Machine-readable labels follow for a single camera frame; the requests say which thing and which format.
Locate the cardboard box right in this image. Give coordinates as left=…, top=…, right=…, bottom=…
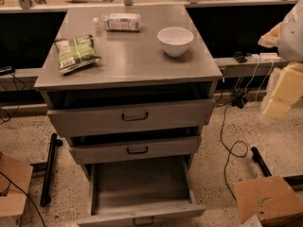
left=234, top=176, right=303, bottom=227

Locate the grey open bottom drawer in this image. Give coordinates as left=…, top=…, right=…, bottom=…
left=78, top=156, right=205, bottom=227

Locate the cardboard box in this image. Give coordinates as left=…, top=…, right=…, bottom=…
left=234, top=176, right=303, bottom=227
left=0, top=153, right=33, bottom=227

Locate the green jalapeno chip bag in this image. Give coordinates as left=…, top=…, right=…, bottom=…
left=54, top=35, right=100, bottom=75

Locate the cardboard box left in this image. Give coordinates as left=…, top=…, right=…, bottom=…
left=0, top=153, right=33, bottom=227

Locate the black power adapter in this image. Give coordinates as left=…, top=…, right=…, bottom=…
left=232, top=96, right=247, bottom=109

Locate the black cable left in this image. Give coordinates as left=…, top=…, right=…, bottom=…
left=0, top=171, right=47, bottom=227

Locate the white ceramic bowl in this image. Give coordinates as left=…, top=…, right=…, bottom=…
left=157, top=26, right=194, bottom=57

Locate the grey top drawer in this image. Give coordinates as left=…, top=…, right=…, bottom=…
left=47, top=99, right=214, bottom=137

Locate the black floor cable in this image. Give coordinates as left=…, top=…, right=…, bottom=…
left=220, top=103, right=250, bottom=201

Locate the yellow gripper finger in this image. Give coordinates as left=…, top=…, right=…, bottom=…
left=262, top=62, right=303, bottom=118
left=258, top=23, right=282, bottom=48

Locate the white power strip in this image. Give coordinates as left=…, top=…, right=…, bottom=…
left=251, top=52, right=280, bottom=61

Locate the black remote on ledge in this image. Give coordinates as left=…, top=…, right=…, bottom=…
left=234, top=52, right=247, bottom=63

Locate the black bar right floor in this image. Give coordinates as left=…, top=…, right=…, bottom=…
left=251, top=147, right=271, bottom=177

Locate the grey drawer cabinet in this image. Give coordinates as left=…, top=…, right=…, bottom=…
left=33, top=5, right=223, bottom=227

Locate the black bar floor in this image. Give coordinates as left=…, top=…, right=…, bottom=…
left=40, top=133, right=62, bottom=207
left=251, top=147, right=271, bottom=177

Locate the black device left ledge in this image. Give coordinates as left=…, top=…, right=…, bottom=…
left=0, top=66, right=14, bottom=76

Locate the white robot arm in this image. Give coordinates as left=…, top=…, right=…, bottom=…
left=258, top=0, right=303, bottom=118

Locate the black bar left floor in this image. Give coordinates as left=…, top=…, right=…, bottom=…
left=40, top=133, right=62, bottom=207

